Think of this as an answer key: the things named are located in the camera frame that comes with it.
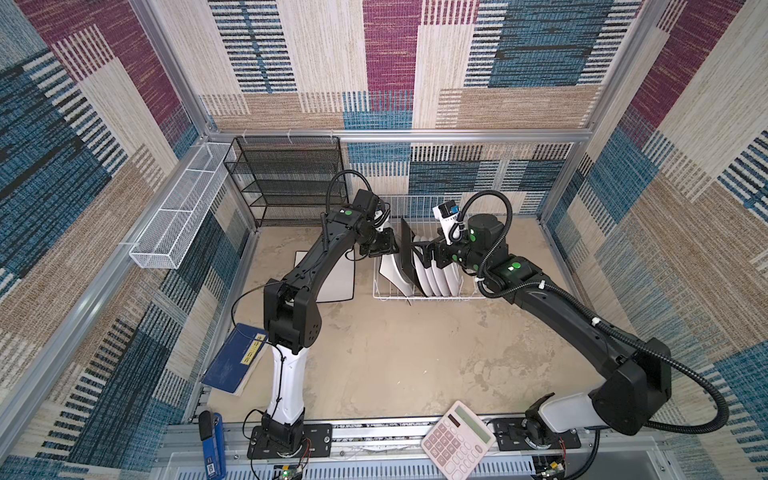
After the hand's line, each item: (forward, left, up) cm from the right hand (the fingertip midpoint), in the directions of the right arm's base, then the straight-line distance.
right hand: (426, 241), depth 77 cm
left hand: (+7, +7, -10) cm, 14 cm away
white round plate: (-1, 0, -14) cm, 14 cm away
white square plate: (-1, +9, -11) cm, 14 cm away
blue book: (-19, +53, -26) cm, 62 cm away
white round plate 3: (-2, -5, -15) cm, 16 cm away
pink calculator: (-40, -5, -26) cm, 49 cm away
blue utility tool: (-37, +53, -23) cm, 68 cm away
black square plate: (0, +4, -10) cm, 11 cm away
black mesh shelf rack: (+41, +45, -11) cm, 62 cm away
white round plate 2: (-2, -3, -16) cm, 16 cm away
